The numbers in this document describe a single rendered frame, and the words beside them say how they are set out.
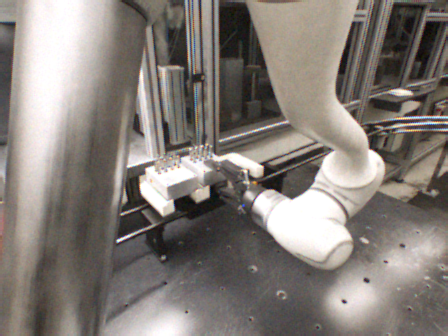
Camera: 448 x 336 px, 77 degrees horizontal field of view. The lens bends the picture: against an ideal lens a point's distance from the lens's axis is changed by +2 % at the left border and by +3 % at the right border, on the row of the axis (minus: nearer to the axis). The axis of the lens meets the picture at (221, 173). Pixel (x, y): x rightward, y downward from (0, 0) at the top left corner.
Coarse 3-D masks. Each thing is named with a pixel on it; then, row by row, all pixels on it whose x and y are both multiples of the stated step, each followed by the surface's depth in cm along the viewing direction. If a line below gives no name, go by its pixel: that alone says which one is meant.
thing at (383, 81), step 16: (400, 16) 152; (416, 16) 163; (400, 32) 158; (432, 32) 209; (384, 48) 154; (400, 48) 166; (432, 48) 212; (384, 64) 161; (400, 64) 173; (384, 80) 168; (400, 80) 182
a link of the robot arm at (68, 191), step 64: (64, 0) 20; (128, 0) 22; (64, 64) 21; (128, 64) 24; (64, 128) 22; (128, 128) 26; (64, 192) 23; (0, 256) 25; (64, 256) 24; (0, 320) 25; (64, 320) 25
